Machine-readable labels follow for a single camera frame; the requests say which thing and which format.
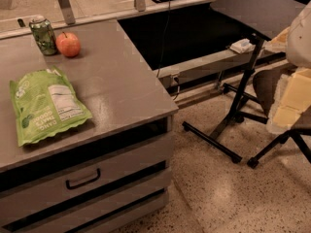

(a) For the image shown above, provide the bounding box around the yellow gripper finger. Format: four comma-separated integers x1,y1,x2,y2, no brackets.
271,68,311,129

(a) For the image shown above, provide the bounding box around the green rice chip bag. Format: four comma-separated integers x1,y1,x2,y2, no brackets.
10,67,92,147

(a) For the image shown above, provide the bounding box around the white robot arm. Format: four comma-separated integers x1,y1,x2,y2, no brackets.
268,2,311,132

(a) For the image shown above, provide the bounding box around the brown office chair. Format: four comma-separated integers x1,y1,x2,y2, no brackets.
247,70,311,168

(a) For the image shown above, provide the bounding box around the black laptop stand table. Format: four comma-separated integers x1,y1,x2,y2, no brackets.
183,0,306,163

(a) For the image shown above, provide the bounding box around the grey drawer cabinet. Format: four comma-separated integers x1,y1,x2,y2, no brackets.
0,20,178,233

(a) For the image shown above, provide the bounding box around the red apple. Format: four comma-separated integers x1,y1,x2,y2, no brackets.
56,32,81,57

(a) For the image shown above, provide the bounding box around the green soda can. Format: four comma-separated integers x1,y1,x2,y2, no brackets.
29,16,57,55

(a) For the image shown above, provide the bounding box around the black drawer handle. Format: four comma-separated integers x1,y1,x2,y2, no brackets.
65,168,101,190

